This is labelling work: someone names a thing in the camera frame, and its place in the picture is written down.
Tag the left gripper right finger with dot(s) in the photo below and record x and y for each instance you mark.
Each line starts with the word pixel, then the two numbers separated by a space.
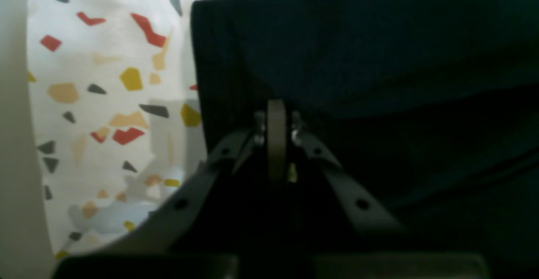
pixel 369 219

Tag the terrazzo patterned tablecloth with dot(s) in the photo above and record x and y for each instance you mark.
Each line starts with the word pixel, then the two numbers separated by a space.
pixel 115 113

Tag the black t-shirt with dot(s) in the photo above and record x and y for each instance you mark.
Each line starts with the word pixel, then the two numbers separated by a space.
pixel 432 104

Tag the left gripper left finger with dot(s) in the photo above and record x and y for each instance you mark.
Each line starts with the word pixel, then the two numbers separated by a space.
pixel 248 161

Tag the white left panel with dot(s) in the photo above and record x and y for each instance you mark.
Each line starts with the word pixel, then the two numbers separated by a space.
pixel 25 249

